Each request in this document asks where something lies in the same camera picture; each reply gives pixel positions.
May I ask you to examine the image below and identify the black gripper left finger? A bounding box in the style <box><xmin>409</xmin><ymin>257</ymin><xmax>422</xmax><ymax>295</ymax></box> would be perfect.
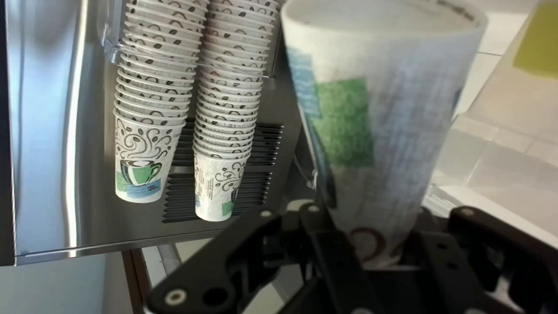
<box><xmin>144</xmin><ymin>119</ymin><xmax>376</xmax><ymax>314</ymax></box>

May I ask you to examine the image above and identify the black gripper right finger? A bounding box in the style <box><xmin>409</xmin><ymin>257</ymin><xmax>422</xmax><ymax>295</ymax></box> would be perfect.
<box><xmin>406</xmin><ymin>204</ymin><xmax>558</xmax><ymax>314</ymax></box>

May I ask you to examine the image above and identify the patterned paper cup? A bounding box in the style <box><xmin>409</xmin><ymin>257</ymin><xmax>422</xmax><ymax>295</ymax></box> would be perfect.
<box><xmin>279</xmin><ymin>0</ymin><xmax>490</xmax><ymax>271</ymax></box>

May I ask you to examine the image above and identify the stack of paper cups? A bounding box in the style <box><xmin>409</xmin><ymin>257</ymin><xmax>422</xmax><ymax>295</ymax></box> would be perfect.
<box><xmin>111</xmin><ymin>0</ymin><xmax>212</xmax><ymax>206</ymax></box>
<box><xmin>190</xmin><ymin>0</ymin><xmax>287</xmax><ymax>225</ymax></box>

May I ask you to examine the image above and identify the yellow block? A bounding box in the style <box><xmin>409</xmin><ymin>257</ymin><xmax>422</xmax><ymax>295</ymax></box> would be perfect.
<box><xmin>510</xmin><ymin>0</ymin><xmax>558</xmax><ymax>79</ymax></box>

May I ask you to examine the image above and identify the stainless steel appliance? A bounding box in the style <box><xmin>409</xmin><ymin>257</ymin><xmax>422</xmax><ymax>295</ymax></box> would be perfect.
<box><xmin>0</xmin><ymin>0</ymin><xmax>319</xmax><ymax>267</ymax></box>

